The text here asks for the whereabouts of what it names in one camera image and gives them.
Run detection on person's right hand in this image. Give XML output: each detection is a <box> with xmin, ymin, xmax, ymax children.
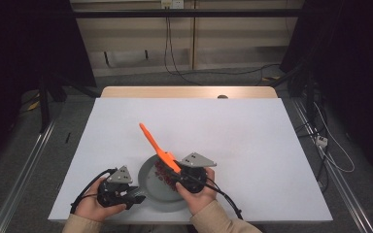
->
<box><xmin>175</xmin><ymin>167</ymin><xmax>218</xmax><ymax>216</ymax></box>

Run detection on white power strip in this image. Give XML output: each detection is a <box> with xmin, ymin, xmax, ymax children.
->
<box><xmin>315</xmin><ymin>135</ymin><xmax>329</xmax><ymax>149</ymax></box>

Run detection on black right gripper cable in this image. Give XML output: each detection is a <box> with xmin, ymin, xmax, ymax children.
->
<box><xmin>193</xmin><ymin>176</ymin><xmax>244</xmax><ymax>221</ymax></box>

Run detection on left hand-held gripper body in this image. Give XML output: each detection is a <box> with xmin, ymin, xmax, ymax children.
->
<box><xmin>96</xmin><ymin>165</ymin><xmax>134</xmax><ymax>209</ymax></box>

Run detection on thin white cable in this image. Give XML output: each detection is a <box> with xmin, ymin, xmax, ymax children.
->
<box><xmin>313</xmin><ymin>101</ymin><xmax>356</xmax><ymax>174</ymax></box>

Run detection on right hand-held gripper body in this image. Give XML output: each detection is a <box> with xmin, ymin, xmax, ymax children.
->
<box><xmin>176</xmin><ymin>152</ymin><xmax>218</xmax><ymax>194</ymax></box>

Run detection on white wall socket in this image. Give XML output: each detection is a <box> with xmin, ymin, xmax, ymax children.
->
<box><xmin>160</xmin><ymin>0</ymin><xmax>185</xmax><ymax>10</ymax></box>

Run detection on beige wooden cabinet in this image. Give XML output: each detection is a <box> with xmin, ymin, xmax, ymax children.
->
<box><xmin>71</xmin><ymin>0</ymin><xmax>305</xmax><ymax>78</ymax></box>

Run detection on red kidney beans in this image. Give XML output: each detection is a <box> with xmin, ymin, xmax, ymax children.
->
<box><xmin>154</xmin><ymin>159</ymin><xmax>179</xmax><ymax>192</ymax></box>

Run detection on black curtain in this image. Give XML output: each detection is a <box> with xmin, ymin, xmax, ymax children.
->
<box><xmin>279</xmin><ymin>0</ymin><xmax>373</xmax><ymax>176</ymax></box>
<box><xmin>0</xmin><ymin>0</ymin><xmax>97</xmax><ymax>169</ymax></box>

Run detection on grey dustpan with orange edge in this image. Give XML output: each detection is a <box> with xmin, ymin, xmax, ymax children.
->
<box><xmin>137</xmin><ymin>154</ymin><xmax>192</xmax><ymax>204</ymax></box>

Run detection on person's left hand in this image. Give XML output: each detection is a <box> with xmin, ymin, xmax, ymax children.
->
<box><xmin>74</xmin><ymin>177</ymin><xmax>127</xmax><ymax>222</ymax></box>

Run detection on orange brush with grey bristles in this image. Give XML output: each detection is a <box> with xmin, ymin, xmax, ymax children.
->
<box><xmin>138</xmin><ymin>122</ymin><xmax>183</xmax><ymax>183</ymax></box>

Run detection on black wall socket cable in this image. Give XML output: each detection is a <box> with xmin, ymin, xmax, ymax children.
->
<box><xmin>163</xmin><ymin>8</ymin><xmax>203</xmax><ymax>86</ymax></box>
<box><xmin>168</xmin><ymin>8</ymin><xmax>281</xmax><ymax>77</ymax></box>

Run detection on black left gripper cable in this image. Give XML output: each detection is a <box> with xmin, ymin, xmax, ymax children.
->
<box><xmin>70</xmin><ymin>167</ymin><xmax>119</xmax><ymax>215</ymax></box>

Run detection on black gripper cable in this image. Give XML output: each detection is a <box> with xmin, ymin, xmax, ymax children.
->
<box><xmin>70</xmin><ymin>167</ymin><xmax>119</xmax><ymax>215</ymax></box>
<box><xmin>193</xmin><ymin>176</ymin><xmax>244</xmax><ymax>221</ymax></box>

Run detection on metal floor rail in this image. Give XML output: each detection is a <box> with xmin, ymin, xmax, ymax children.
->
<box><xmin>291</xmin><ymin>98</ymin><xmax>373</xmax><ymax>233</ymax></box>
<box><xmin>0</xmin><ymin>119</ymin><xmax>58</xmax><ymax>233</ymax></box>

